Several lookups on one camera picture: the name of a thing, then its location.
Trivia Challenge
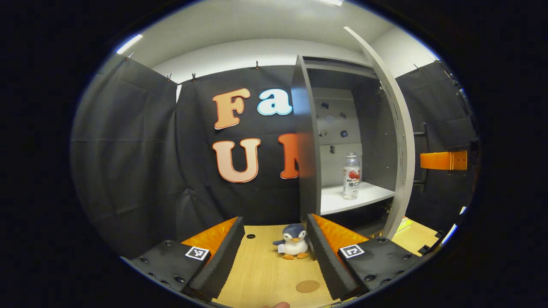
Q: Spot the penguin plush toy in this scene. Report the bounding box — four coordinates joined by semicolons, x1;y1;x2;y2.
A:
273;223;310;260

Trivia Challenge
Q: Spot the black door handle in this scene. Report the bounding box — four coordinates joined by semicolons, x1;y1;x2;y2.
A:
413;123;429;193

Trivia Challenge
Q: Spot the round brown coaster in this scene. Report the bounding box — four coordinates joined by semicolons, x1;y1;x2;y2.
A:
295;280;321;294

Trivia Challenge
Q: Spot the black backdrop cloth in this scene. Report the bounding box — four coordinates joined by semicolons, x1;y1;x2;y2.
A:
71;53;478;257

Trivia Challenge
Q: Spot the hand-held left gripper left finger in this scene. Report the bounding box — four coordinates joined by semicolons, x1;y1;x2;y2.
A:
122;216;246;302

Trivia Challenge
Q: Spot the grey cabinet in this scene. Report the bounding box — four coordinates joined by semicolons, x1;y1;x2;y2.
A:
291;55;401;238

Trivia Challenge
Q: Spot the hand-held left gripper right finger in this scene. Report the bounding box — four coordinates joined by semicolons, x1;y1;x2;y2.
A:
306;213;422;301

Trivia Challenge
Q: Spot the white cabinet shelf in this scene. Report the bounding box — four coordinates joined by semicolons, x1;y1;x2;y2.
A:
320;182;395;216

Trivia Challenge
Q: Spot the clear plastic bottle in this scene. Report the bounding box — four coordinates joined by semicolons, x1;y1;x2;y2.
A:
342;153;361;200

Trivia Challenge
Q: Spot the yellow book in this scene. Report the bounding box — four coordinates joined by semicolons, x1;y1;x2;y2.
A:
396;217;415;235

